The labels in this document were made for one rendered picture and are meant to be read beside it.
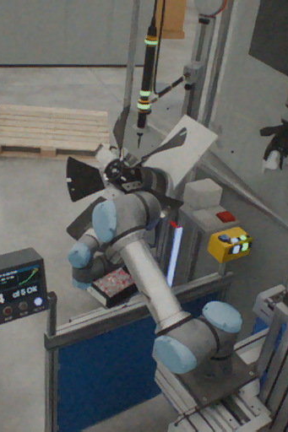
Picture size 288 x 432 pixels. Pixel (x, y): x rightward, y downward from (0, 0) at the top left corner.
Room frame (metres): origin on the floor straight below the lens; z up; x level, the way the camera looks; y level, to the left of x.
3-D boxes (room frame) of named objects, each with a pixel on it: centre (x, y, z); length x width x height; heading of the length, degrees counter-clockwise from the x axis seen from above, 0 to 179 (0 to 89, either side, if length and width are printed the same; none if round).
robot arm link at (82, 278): (1.34, 0.19, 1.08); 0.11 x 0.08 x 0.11; 133
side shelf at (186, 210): (2.24, -0.30, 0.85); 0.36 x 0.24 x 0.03; 36
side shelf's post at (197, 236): (2.24, -0.30, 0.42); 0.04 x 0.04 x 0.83; 36
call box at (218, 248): (1.70, -0.38, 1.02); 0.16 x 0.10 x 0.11; 126
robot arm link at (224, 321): (1.02, -0.26, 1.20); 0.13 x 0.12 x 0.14; 133
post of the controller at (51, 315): (1.22, 0.29, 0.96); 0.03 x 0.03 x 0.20; 36
